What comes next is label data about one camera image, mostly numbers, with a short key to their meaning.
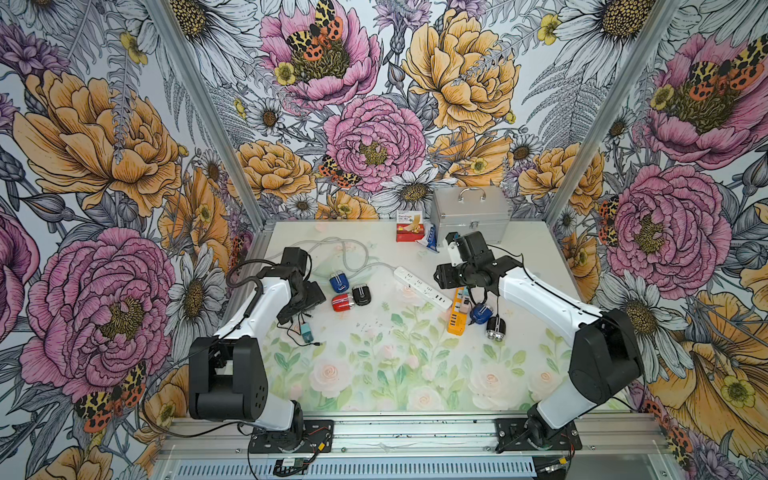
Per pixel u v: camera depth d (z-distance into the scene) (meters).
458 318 0.92
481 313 0.94
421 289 0.99
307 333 0.89
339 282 1.00
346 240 1.16
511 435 0.74
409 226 1.16
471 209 1.05
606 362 0.45
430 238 1.12
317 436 0.74
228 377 0.43
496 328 0.89
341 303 0.97
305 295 0.78
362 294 0.97
